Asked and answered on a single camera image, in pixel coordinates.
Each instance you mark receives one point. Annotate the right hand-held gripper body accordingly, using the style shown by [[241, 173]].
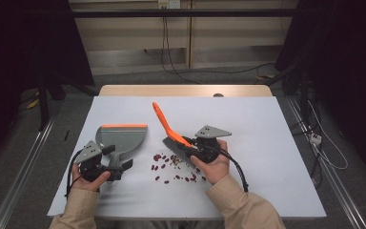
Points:
[[209, 149]]

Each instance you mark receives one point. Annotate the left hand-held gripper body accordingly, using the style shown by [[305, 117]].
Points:
[[89, 152]]

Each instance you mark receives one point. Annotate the grey dustpan with orange edge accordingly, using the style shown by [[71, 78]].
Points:
[[124, 136]]

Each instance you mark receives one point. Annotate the orange brush with grey bristles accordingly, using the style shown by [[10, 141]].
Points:
[[171, 130]]

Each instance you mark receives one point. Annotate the red kidney beans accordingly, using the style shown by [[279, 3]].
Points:
[[157, 156]]

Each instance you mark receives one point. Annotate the person's right hand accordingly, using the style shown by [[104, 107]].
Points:
[[217, 171]]

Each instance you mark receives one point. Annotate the person's left hand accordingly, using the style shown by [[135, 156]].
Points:
[[87, 185]]

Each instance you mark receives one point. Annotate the white table cover sheet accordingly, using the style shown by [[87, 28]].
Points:
[[251, 178]]

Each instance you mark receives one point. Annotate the wooden table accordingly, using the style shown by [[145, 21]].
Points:
[[184, 90]]

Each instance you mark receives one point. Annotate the dark metal stand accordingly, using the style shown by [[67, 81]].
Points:
[[43, 105]]

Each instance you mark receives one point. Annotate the dark curtain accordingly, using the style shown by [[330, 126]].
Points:
[[346, 47], [19, 47]]

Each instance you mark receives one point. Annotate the black horizontal metal bar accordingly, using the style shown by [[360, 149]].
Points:
[[184, 13]]

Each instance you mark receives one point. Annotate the aluminium floor rail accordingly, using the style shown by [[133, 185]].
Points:
[[333, 178], [22, 178]]

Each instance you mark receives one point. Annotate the white wall socket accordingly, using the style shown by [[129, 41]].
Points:
[[169, 4]]

